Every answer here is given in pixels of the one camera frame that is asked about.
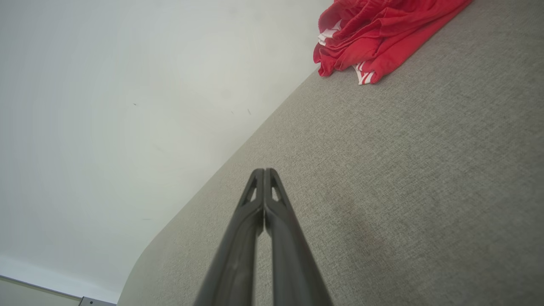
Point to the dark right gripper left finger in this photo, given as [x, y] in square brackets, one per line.
[238, 263]

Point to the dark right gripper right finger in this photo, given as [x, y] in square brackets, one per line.
[293, 267]

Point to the red white striped jersey garment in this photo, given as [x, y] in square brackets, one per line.
[382, 34]

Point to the grey fabric sofa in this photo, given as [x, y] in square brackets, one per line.
[425, 191]

